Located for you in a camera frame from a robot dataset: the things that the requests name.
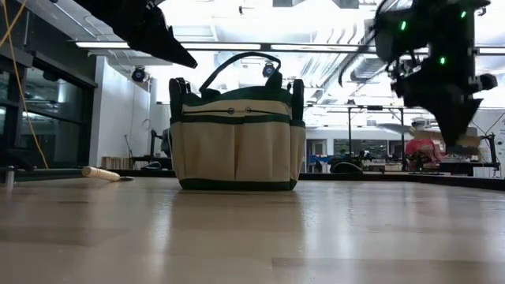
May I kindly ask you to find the dark background desk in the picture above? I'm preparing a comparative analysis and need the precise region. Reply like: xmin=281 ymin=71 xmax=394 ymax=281
xmin=432 ymin=159 xmax=502 ymax=177

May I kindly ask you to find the beige green-trimmed gardening bag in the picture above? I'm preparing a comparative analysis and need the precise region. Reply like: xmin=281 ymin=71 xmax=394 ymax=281
xmin=168 ymin=51 xmax=307 ymax=192

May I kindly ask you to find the silver metal post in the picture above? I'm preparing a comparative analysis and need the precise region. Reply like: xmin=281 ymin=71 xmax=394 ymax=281
xmin=2 ymin=165 xmax=17 ymax=187

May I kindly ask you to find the black chair back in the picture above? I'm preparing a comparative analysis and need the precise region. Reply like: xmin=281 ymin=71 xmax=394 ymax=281
xmin=330 ymin=161 xmax=365 ymax=175

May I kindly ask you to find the black aluminium table frame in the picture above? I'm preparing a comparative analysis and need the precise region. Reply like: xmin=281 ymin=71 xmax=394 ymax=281
xmin=0 ymin=167 xmax=505 ymax=192

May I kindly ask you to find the wooden-handled narrow garden tool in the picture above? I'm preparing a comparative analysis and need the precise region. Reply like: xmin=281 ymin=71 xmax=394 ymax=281
xmin=81 ymin=165 xmax=135 ymax=183

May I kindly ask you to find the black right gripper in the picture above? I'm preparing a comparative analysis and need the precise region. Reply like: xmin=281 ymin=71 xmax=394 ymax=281
xmin=389 ymin=62 xmax=499 ymax=148

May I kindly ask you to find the long ceiling light strip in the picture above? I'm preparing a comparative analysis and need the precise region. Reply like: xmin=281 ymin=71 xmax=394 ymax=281
xmin=74 ymin=40 xmax=505 ymax=55

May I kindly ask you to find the wooden crate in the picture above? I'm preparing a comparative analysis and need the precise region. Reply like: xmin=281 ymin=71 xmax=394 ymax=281
xmin=100 ymin=155 xmax=136 ymax=171

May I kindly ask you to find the black background rig frame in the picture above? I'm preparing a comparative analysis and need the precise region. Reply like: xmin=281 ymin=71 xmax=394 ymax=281
xmin=346 ymin=104 xmax=406 ymax=171

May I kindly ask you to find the silver ceiling air duct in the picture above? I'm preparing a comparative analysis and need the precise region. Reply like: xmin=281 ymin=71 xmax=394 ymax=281
xmin=299 ymin=23 xmax=382 ymax=92

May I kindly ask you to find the yellow extension cord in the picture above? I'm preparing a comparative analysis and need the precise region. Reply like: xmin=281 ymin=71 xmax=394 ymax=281
xmin=0 ymin=0 xmax=51 ymax=170

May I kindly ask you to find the wooden-handled garden trowel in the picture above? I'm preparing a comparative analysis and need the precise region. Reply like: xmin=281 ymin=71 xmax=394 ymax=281
xmin=376 ymin=122 xmax=484 ymax=155

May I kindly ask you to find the person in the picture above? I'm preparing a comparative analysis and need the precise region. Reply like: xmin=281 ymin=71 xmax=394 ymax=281
xmin=404 ymin=136 xmax=443 ymax=166

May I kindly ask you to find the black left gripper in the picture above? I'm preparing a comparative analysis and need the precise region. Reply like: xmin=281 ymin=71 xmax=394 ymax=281
xmin=73 ymin=0 xmax=199 ymax=69

